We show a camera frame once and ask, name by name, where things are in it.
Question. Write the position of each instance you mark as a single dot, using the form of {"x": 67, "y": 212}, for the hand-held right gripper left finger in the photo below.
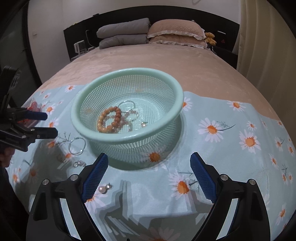
{"x": 96, "y": 178}

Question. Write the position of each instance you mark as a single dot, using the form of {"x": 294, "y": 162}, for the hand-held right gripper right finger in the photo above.
{"x": 202, "y": 178}

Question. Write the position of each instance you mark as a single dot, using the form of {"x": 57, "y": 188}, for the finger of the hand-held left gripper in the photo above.
{"x": 34, "y": 115}
{"x": 44, "y": 133}

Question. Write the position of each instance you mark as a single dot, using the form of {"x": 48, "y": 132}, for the pearl earring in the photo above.
{"x": 144, "y": 125}
{"x": 102, "y": 190}

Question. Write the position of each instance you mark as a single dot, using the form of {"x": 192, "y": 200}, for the mint green plastic basket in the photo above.
{"x": 157, "y": 97}

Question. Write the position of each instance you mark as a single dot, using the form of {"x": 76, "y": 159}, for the person's left hand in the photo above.
{"x": 5, "y": 156}

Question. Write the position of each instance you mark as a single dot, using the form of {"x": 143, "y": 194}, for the daisy print blue cloth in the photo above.
{"x": 208, "y": 153}

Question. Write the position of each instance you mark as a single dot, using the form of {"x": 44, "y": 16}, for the large silver hoop bangle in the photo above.
{"x": 69, "y": 147}

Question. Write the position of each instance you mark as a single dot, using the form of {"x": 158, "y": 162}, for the white bedside appliance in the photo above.
{"x": 79, "y": 47}

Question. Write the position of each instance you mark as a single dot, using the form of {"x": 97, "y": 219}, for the thin silver bangle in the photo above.
{"x": 126, "y": 102}

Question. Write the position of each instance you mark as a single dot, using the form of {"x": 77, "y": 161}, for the folded grey quilt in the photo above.
{"x": 122, "y": 41}
{"x": 122, "y": 26}

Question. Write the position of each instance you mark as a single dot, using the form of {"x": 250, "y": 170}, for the black headboard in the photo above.
{"x": 115, "y": 19}

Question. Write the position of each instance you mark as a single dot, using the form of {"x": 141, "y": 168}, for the pink bedspread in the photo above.
{"x": 161, "y": 58}

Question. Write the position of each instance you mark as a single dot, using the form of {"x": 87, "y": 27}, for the pink ruffled pillow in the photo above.
{"x": 175, "y": 27}
{"x": 178, "y": 41}

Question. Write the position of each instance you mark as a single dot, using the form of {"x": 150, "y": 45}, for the brown teddy bear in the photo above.
{"x": 210, "y": 38}

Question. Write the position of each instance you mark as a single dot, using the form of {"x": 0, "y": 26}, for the cream curtain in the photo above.
{"x": 266, "y": 46}

